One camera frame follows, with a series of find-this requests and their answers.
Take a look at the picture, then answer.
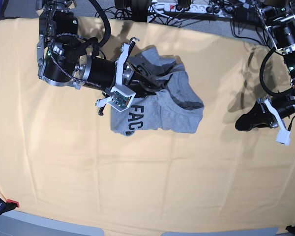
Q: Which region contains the grey t-shirt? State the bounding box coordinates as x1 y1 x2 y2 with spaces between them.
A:
110 47 205 136

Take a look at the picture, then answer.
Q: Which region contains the yellow table cloth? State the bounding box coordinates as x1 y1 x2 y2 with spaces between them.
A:
0 18 295 236

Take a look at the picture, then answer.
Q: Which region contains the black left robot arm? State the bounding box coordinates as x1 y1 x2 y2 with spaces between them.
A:
234 0 295 132

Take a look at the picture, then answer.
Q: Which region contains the white power strip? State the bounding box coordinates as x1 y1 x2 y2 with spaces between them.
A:
148 2 232 19

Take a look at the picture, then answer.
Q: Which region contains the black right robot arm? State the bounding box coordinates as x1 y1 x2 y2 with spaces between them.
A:
36 0 164 98

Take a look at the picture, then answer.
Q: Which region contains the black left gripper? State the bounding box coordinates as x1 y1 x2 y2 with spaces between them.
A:
235 97 295 132

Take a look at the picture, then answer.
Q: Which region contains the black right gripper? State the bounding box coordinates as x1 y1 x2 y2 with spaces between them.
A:
87 56 165 95

